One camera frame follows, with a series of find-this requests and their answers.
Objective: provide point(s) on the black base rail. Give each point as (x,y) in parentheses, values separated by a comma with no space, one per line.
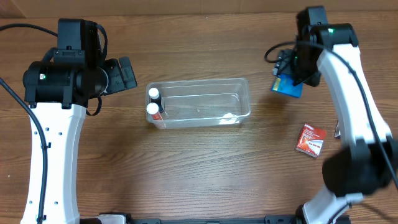
(126,218)

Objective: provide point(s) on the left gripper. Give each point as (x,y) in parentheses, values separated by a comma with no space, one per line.
(123,78)

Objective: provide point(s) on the clear plastic container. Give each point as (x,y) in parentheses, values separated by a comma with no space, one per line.
(199,103)

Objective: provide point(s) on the orange bottle white cap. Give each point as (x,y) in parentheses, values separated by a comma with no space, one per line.
(153,112)

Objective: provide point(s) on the red and white box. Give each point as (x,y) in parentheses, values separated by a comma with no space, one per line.
(310,140)

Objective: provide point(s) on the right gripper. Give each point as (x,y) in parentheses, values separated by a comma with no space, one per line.
(298,73)

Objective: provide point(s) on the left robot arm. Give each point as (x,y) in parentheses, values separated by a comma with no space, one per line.
(58,89)

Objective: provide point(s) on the white box blue trim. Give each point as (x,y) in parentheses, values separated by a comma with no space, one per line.
(337,131)

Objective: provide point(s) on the black bottle white cap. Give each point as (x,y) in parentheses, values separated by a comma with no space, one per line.
(156,97)

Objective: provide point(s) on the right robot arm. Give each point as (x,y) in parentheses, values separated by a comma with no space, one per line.
(367,160)

